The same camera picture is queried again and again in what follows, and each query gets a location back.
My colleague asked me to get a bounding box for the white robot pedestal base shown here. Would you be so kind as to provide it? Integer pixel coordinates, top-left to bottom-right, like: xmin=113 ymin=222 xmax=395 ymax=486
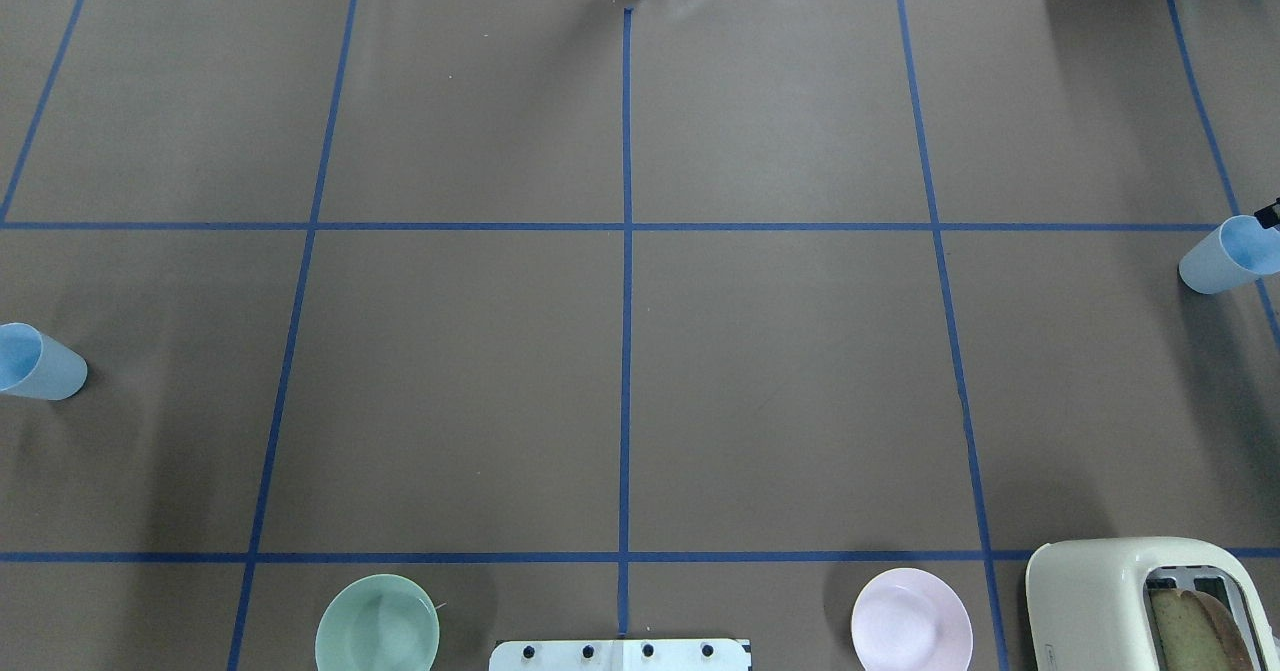
xmin=488 ymin=638 xmax=753 ymax=670

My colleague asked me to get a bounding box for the cream white toaster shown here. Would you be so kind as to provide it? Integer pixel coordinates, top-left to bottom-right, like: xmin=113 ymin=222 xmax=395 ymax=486
xmin=1025 ymin=537 xmax=1277 ymax=670

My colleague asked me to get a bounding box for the green plastic bowl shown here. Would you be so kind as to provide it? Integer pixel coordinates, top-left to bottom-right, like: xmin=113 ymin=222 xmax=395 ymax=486
xmin=314 ymin=574 xmax=442 ymax=670

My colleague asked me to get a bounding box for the pink plastic bowl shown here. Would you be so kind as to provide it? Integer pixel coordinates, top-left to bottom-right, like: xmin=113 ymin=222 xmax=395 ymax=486
xmin=850 ymin=567 xmax=974 ymax=670

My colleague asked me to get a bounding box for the light blue cup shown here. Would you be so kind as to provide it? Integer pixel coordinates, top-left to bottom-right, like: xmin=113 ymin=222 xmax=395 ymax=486
xmin=1178 ymin=215 xmax=1279 ymax=296
xmin=1 ymin=323 xmax=88 ymax=401

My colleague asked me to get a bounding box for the toast slice in toaster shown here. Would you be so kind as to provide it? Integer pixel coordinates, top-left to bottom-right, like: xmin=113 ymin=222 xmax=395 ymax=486
xmin=1148 ymin=588 xmax=1254 ymax=670

